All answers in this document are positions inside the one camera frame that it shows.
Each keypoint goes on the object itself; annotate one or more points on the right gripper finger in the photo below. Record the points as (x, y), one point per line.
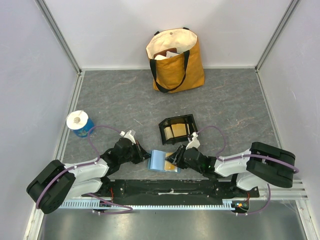
(177, 155)
(176, 162)

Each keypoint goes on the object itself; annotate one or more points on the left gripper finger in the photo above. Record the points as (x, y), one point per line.
(146, 156)
(141, 151)

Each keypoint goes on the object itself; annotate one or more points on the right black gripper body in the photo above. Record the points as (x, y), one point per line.
(181, 155)

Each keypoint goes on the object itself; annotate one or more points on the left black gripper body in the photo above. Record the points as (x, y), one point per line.
(136, 156)

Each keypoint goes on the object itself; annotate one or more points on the teal leather card holder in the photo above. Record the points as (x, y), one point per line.
(158, 162)

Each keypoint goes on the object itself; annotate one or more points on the black plastic tray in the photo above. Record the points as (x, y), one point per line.
(188, 119)

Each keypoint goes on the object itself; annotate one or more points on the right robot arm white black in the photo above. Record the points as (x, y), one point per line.
(259, 165)

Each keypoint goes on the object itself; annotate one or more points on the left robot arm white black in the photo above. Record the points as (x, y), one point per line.
(58, 182)

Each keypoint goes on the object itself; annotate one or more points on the blue patterned cup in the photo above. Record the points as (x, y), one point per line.
(82, 129)

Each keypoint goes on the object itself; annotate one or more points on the white toilet paper roll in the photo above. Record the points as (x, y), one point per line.
(77, 119)

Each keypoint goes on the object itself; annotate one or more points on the orange tote bag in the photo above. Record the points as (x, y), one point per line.
(179, 73)

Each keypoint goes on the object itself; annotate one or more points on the white items in bag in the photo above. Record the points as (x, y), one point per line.
(165, 55)

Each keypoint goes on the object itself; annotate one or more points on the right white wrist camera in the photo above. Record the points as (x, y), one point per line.
(193, 142)

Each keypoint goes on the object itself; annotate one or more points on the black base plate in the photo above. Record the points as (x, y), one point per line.
(172, 191)

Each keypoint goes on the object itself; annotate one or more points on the blue slotted cable duct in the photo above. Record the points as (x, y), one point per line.
(95, 204)

